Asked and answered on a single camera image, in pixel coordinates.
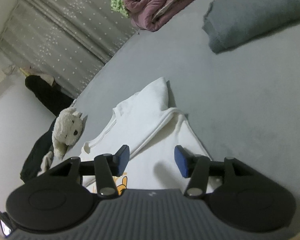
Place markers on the cream cloth under black garment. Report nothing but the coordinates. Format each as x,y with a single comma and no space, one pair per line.
46,163

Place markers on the smartphone with lit screen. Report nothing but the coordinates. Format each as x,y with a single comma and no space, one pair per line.
6,224

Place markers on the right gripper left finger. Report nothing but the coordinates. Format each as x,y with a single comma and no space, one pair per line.
67,194

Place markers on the white Pooh sweatshirt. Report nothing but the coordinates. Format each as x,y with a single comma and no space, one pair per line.
151,129

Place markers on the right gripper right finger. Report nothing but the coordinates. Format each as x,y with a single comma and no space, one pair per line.
235,193

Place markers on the black garment on bed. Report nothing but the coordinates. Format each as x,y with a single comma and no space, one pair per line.
33,162

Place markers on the white plush dog toy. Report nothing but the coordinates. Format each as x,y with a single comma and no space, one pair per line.
67,130

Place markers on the black hanging garment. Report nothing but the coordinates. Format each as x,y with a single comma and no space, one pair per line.
51,97

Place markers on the folded grey garment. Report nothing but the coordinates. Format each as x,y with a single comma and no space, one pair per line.
231,23

